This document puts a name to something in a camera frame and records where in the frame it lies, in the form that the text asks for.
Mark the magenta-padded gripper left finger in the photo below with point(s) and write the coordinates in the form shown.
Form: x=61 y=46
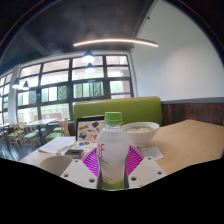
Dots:
x=78 y=171

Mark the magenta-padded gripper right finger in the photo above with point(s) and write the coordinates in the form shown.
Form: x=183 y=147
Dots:
x=146 y=170

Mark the clear green-capped drink bottle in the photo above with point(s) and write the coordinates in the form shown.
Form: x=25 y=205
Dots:
x=112 y=150

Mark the small dark flat case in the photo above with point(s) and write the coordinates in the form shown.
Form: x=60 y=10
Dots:
x=74 y=153

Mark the patterned paper cup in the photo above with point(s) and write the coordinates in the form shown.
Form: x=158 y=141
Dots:
x=55 y=165

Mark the colourful sticker sheet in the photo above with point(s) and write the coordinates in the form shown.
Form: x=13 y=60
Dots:
x=83 y=144

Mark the white paper sheets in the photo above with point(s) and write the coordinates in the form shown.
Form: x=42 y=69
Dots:
x=56 y=145

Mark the white ceramic bowl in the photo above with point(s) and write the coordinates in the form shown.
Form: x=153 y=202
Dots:
x=141 y=135

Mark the sticker-covered laptop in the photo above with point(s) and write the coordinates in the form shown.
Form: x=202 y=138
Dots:
x=88 y=128

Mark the light wooden dining table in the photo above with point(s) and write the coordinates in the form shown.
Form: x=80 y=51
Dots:
x=41 y=122

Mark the wooden green-seated chairs group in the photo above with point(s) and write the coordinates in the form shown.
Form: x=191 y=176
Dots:
x=28 y=135

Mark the green upholstered bench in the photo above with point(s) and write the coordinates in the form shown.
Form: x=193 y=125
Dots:
x=133 y=108

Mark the large black-framed window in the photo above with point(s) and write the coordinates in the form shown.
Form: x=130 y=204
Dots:
x=60 y=90

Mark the black pendant lamps group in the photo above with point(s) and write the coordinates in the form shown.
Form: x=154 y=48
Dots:
x=88 y=57

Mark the long curved linear light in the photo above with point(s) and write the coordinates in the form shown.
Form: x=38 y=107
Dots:
x=116 y=41

